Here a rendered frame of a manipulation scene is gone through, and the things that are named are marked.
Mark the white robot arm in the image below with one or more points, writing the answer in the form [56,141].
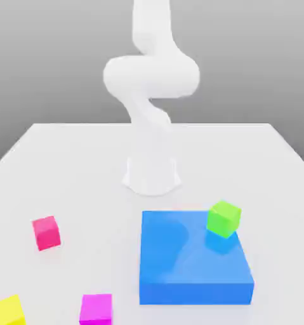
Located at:
[151,76]

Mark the small green cube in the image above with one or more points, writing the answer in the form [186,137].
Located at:
[223,219]

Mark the small red cube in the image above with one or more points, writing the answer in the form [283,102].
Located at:
[46,233]

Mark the small magenta cube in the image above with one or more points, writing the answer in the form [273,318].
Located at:
[95,309]

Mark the small yellow cube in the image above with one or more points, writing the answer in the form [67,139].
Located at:
[6,311]

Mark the large blue box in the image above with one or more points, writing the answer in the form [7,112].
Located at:
[189,264]

